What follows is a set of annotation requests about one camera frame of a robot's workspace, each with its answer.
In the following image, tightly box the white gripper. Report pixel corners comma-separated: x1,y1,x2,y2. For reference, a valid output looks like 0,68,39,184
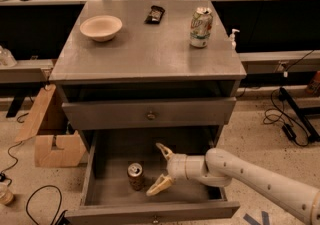
146,143,187,196

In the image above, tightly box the orange soda can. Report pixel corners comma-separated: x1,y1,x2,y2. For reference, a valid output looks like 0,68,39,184
127,163,144,191

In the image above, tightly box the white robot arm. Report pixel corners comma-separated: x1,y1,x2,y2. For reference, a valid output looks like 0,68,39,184
146,143,320,225

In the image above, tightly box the closed grey top drawer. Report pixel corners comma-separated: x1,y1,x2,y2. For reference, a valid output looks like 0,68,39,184
62,97,236,130

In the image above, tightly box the open grey middle drawer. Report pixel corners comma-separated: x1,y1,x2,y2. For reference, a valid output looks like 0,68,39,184
65,127,240,225

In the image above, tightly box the grey wooden drawer cabinet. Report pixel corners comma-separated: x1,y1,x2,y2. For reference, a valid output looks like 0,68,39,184
48,0,248,225

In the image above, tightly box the green white soda can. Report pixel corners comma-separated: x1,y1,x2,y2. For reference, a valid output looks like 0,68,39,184
190,7,213,48

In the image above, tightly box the light wooden block stand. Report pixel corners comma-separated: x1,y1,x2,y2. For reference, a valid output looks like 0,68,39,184
15,84,86,168

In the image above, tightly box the white pump bottle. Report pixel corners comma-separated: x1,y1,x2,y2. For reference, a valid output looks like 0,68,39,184
229,29,240,50

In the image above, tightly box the black snack bag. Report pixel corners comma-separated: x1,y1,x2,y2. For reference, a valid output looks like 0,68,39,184
145,5,165,24

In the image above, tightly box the white paper bowl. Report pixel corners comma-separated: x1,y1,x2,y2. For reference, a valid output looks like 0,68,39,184
80,15,122,42

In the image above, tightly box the clear plastic cup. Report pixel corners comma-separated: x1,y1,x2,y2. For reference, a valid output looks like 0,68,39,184
0,183,14,205

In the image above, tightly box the black floor cable left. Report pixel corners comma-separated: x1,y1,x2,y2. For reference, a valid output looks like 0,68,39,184
25,184,68,225

